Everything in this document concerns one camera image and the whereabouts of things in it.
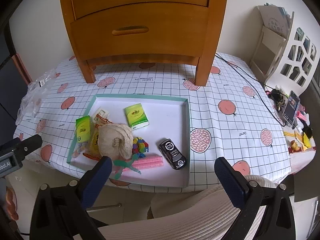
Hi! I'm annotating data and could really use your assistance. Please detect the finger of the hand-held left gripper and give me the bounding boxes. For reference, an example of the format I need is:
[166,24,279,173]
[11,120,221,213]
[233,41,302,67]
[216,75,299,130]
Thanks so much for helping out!
[0,134,43,159]

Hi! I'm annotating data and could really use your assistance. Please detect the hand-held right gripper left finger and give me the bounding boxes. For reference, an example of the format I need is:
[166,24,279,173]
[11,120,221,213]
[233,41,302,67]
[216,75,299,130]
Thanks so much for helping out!
[29,156,113,240]

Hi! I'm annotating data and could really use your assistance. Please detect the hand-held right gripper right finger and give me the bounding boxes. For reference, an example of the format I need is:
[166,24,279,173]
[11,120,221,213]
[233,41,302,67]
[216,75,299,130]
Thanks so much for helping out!
[214,156,295,240]

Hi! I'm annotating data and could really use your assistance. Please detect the green plastic toy figure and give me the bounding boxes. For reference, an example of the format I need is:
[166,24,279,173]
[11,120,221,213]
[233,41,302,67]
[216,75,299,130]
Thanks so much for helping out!
[112,154,142,180]

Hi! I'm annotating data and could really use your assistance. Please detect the yellow snack packet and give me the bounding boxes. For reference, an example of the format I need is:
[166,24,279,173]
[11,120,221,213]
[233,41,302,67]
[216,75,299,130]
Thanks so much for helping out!
[86,114,113,159]

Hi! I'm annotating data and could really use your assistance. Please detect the green tissue pack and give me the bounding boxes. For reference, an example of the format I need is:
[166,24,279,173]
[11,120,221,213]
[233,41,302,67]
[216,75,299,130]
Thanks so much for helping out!
[76,115,92,143]
[124,103,150,130]

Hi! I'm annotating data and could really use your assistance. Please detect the colourful block toy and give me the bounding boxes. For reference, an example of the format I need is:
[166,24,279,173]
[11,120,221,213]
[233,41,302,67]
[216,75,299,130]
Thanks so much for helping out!
[132,137,150,158]

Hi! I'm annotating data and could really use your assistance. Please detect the black toy car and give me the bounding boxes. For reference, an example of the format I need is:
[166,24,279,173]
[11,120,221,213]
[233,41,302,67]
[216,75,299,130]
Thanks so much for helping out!
[159,138,187,170]

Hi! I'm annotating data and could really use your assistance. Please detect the cream hair claw clip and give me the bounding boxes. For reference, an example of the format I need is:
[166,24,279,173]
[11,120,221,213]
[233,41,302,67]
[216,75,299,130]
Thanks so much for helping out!
[93,108,110,124]

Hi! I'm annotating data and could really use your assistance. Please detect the teal shallow cardboard tray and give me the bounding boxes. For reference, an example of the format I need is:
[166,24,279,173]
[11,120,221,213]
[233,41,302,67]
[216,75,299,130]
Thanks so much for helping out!
[66,94,192,188]

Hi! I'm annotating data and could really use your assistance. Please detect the white ribbed chair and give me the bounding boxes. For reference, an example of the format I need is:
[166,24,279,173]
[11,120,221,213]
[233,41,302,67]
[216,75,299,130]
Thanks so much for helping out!
[100,174,283,240]

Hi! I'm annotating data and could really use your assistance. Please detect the clear plastic bag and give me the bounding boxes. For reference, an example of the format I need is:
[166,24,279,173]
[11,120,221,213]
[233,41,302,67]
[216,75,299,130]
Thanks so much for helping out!
[15,67,62,125]

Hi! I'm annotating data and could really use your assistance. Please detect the yellow plastic toy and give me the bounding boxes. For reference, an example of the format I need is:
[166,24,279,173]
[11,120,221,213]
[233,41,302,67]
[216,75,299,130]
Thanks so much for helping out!
[290,127,314,153]

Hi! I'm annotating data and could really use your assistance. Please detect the smartphone on stand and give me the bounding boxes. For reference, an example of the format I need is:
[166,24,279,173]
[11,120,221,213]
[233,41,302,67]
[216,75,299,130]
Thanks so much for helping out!
[282,91,300,127]

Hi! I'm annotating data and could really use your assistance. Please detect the checkered fruit print tablecloth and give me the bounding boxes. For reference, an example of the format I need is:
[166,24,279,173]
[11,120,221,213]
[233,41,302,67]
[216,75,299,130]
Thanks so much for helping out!
[14,52,293,193]

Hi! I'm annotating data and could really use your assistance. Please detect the white cut-out bookshelf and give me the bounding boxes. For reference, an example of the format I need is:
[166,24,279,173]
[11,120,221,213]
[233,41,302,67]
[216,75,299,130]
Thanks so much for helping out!
[250,4,320,95]

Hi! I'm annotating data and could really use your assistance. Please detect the wooden nightstand cabinet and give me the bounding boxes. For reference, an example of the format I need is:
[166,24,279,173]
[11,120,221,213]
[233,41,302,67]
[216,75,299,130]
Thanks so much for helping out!
[54,0,230,87]

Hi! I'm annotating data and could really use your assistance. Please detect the white printed paper folder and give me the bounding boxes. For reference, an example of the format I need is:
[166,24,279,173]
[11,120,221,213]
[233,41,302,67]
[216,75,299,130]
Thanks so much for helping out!
[259,3,293,37]

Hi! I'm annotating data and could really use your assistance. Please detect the metal bar handle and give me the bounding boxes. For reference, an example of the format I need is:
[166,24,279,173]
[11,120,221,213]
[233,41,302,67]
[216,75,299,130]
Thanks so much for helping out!
[86,203,123,212]

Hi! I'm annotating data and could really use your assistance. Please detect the reddish wooden door frame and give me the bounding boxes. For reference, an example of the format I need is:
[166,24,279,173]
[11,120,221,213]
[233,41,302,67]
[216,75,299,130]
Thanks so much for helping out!
[11,54,33,84]

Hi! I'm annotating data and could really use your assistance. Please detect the dark tangled cords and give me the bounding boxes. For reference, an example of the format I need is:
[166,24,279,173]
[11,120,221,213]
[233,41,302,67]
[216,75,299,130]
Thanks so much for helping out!
[270,86,288,105]

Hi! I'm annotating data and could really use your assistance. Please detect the black cable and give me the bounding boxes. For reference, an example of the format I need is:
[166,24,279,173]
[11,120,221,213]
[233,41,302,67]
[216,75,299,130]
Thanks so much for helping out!
[215,53,287,127]

